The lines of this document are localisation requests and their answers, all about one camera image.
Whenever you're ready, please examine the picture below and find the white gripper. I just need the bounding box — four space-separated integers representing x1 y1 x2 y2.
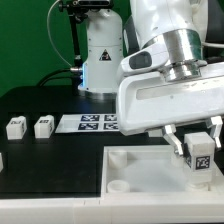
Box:
116 62 224 157

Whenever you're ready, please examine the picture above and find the white square tabletop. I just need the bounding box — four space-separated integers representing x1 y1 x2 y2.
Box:
101 145 224 194

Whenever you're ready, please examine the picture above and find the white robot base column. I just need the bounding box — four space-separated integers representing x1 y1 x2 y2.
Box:
78 9 123 99

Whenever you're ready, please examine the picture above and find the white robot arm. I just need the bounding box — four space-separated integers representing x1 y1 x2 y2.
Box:
116 0 224 156

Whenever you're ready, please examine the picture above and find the white sheet with fiducial tags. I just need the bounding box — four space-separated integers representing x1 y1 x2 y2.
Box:
56 114 118 133

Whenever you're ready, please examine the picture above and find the white part at left edge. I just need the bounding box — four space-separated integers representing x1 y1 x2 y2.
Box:
0 153 4 173

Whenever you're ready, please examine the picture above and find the black cable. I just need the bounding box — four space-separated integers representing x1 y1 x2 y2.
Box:
36 68 83 88

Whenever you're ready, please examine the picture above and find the black camera on stand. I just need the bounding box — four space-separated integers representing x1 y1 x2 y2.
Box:
58 0 114 68

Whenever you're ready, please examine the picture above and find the grey cable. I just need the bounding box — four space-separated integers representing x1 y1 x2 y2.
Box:
46 0 74 68

